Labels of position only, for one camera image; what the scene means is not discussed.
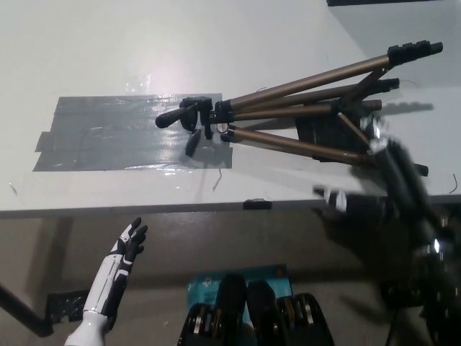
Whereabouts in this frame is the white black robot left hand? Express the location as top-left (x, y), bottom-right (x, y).
top-left (83, 217), bottom-right (149, 327)

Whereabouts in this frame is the bronze and black camera tripod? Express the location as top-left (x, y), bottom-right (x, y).
top-left (155, 41), bottom-right (444, 177)

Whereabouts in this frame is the black ribbed robot body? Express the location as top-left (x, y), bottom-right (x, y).
top-left (179, 273), bottom-right (333, 346)

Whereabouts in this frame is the black floor tape patch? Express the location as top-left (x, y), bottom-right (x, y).
top-left (46, 288), bottom-right (91, 324)

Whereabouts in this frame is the black slanted table leg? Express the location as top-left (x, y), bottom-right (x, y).
top-left (0, 280), bottom-right (55, 336)

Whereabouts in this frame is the teal printed cardboard box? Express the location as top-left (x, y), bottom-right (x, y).
top-left (186, 264), bottom-right (293, 325)

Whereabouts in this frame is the small black tape strip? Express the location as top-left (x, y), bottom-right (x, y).
top-left (243, 198), bottom-right (273, 211)

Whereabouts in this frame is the large black tape patch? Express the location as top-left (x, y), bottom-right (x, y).
top-left (295, 102), bottom-right (372, 164)

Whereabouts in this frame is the grey duct tape patch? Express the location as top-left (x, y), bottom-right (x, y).
top-left (31, 92), bottom-right (234, 173)

